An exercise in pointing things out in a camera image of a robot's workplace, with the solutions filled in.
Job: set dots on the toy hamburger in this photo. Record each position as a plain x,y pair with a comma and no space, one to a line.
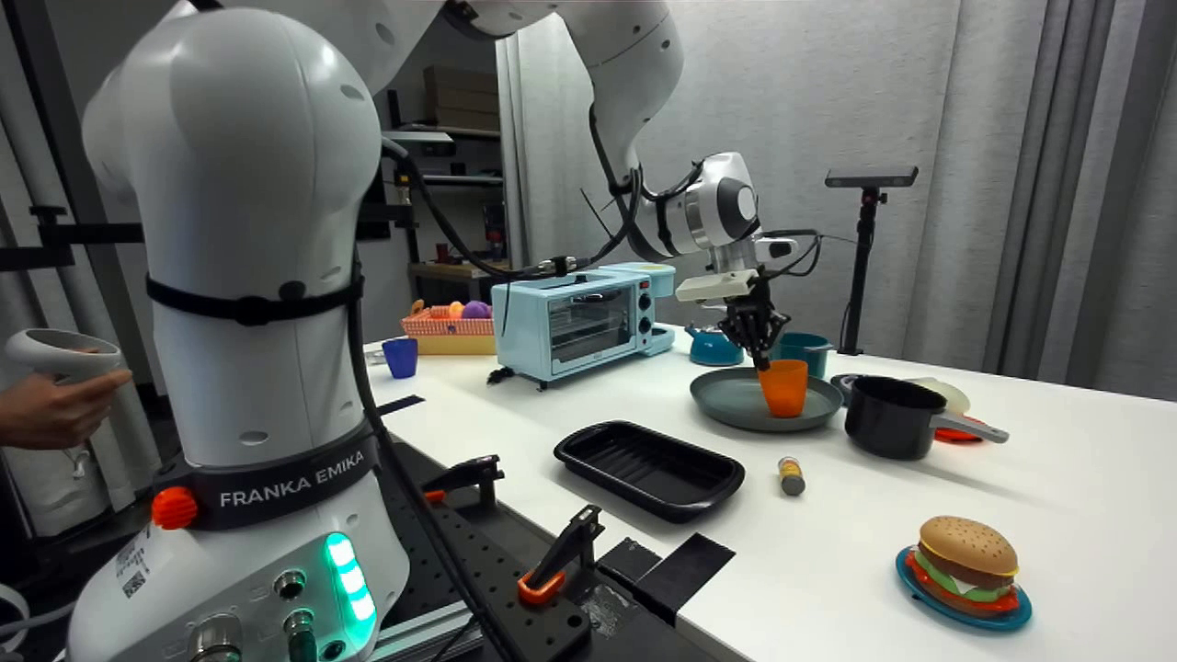
969,558

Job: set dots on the small brown cork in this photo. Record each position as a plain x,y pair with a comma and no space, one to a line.
792,479

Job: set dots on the aluminium extrusion rail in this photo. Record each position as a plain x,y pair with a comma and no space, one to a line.
424,626

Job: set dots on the grey curtain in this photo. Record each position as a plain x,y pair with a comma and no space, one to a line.
1079,185

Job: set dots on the pink toy box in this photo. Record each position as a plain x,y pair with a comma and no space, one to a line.
446,332

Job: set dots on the blue cup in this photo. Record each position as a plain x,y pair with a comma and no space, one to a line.
404,358

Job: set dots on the small red plate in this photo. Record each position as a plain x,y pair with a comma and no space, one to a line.
956,435

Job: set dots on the small teal kettle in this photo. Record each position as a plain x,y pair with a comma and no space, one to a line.
714,347

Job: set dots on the person's hand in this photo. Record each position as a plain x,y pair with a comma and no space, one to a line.
50,408

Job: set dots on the small teal saucer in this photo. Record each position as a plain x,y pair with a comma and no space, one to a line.
960,612

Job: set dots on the black perforated mounting table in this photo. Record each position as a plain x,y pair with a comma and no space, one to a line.
492,576

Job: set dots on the black rectangular ridged tray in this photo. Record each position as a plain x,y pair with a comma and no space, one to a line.
650,467

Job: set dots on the white handheld controller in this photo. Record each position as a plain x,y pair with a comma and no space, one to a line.
55,352

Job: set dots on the black table bracket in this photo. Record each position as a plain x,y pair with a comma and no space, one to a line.
686,576
400,403

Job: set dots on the light blue toaster oven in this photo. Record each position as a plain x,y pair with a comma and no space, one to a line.
576,319

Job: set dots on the purple toy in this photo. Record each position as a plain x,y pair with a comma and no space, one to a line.
477,309

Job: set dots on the black clamp with orange grip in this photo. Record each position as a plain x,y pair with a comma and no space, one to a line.
465,479
558,563

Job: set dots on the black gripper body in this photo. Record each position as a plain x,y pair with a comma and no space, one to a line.
751,320

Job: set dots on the grey round plate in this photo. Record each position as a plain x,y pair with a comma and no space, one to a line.
730,403

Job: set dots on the dark storage shelf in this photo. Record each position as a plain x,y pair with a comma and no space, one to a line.
462,176

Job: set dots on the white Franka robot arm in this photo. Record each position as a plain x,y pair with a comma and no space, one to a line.
244,243

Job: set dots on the black stand with flat top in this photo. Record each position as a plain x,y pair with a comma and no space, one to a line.
871,243

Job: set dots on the orange plastic cup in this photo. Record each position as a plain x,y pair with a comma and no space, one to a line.
785,391

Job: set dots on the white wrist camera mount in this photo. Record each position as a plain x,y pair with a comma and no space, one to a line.
713,288

